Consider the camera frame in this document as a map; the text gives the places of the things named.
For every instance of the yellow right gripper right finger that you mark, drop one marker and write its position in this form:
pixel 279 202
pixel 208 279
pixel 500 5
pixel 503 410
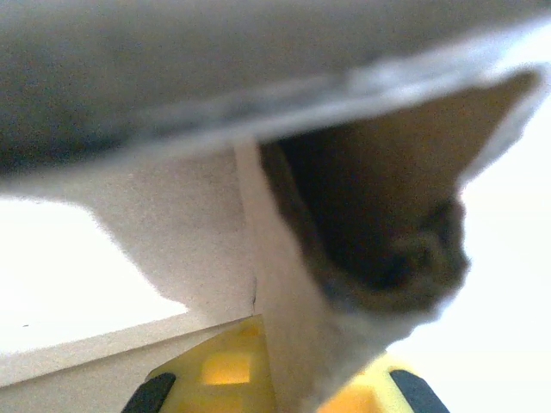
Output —
pixel 387 387

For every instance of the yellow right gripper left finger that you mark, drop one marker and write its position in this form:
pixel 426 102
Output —
pixel 224 370

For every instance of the brown cardboard box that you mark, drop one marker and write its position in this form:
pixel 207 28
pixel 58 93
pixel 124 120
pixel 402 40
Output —
pixel 215 86

